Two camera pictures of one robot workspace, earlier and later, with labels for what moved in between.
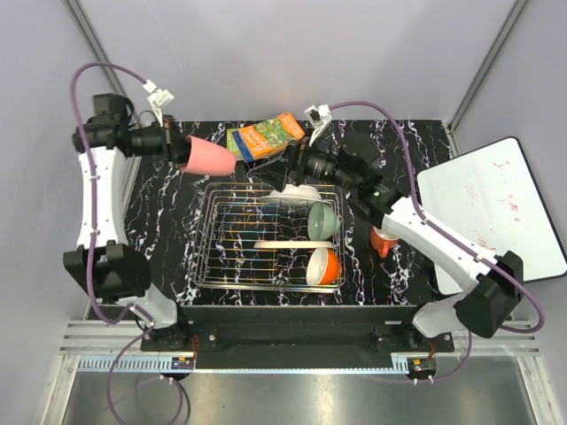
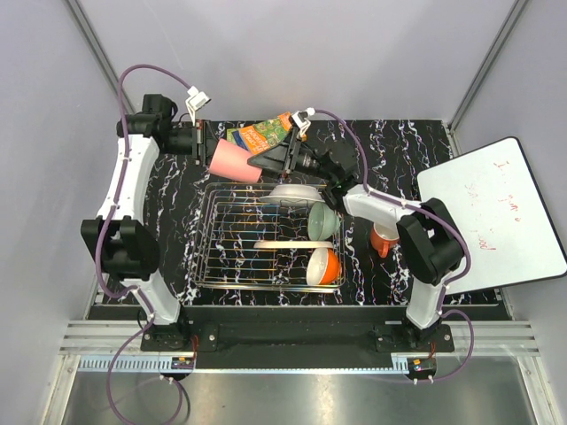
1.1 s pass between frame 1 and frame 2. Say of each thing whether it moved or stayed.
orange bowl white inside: stayed
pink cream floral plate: stayed
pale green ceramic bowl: stayed
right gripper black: moved
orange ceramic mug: stayed
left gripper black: moved
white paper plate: stayed
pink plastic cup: moved
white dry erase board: stayed
